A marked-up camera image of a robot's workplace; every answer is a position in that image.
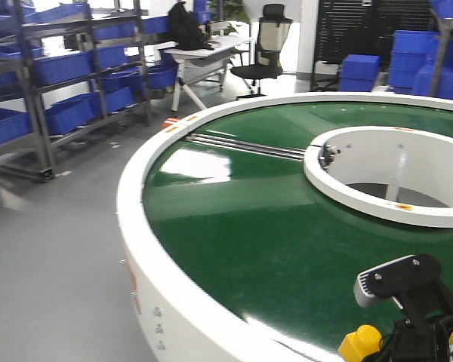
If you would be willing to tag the black backpack on desk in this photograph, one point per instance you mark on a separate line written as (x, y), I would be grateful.
(184, 29)

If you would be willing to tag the black perforated pegboard panel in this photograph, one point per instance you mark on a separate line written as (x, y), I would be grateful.
(361, 27)

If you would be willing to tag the yellow two-stud toy brick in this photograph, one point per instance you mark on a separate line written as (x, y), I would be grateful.
(360, 343)

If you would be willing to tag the grey bin shelving rack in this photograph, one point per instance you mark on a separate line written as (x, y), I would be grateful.
(31, 154)

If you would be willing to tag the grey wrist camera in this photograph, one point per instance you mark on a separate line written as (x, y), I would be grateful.
(363, 294)

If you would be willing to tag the grey office desk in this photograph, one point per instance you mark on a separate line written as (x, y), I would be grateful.
(202, 65)

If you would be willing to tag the black mesh office chair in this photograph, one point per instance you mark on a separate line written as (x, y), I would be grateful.
(273, 31)

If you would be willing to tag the white outer conveyor rim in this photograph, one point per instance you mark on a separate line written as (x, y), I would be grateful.
(246, 224)

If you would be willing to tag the metal shelf rack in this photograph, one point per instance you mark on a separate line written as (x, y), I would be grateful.
(443, 13)

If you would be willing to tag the stacked blue crates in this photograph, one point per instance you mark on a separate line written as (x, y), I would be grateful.
(407, 57)

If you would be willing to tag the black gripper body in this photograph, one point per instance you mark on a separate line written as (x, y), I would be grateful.
(407, 344)

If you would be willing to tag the large blue crate front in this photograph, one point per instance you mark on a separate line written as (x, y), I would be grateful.
(423, 79)

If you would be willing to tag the blue crate on floor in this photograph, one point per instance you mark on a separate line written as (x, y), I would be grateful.
(359, 72)

